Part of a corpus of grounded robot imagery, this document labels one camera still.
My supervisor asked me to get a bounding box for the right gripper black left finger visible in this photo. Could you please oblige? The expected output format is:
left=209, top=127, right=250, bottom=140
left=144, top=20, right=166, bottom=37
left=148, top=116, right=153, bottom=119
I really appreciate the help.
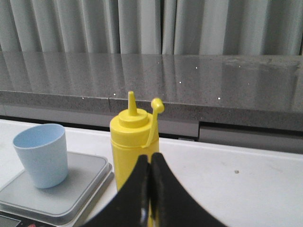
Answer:
left=83, top=155, right=150, bottom=227

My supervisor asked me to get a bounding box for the silver digital kitchen scale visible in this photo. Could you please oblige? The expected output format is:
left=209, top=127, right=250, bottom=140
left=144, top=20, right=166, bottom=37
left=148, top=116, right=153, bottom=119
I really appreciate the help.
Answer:
left=0, top=152, right=113, bottom=227

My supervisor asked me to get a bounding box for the grey stone counter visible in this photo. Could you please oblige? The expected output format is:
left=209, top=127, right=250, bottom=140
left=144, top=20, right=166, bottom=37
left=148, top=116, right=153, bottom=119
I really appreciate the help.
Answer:
left=0, top=51, right=303, bottom=154

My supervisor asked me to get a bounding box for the grey curtain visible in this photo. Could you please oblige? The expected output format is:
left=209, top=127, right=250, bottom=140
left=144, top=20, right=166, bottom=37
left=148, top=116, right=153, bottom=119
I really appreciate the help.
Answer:
left=0, top=0, right=303, bottom=55

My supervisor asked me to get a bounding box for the yellow squeeze bottle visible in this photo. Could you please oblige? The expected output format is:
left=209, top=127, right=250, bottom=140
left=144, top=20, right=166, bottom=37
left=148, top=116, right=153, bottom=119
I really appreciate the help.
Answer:
left=109, top=90, right=165, bottom=227

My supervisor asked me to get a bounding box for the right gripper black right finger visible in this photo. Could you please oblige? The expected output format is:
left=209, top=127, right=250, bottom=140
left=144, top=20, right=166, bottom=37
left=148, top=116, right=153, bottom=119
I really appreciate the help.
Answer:
left=151, top=153, right=225, bottom=227

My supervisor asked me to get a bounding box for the light blue plastic cup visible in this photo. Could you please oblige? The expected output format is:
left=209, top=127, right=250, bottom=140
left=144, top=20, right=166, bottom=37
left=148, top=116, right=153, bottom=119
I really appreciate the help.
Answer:
left=13, top=123, right=68, bottom=189

